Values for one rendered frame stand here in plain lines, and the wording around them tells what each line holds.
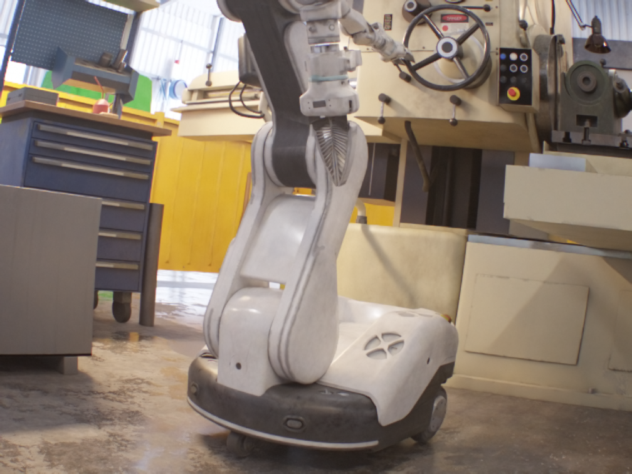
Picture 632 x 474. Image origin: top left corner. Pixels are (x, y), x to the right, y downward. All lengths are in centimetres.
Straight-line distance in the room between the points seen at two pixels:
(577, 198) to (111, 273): 227
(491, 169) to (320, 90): 215
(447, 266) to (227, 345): 136
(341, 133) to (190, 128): 272
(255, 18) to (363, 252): 159
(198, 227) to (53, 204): 324
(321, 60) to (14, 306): 115
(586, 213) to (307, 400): 68
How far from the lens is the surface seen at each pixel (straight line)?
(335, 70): 115
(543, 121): 268
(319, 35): 115
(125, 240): 308
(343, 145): 118
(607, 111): 234
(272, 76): 145
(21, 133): 283
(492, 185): 322
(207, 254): 516
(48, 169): 281
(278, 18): 138
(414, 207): 337
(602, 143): 231
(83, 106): 427
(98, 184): 296
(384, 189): 347
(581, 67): 244
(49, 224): 190
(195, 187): 500
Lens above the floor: 52
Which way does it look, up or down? 1 degrees up
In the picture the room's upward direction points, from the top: 7 degrees clockwise
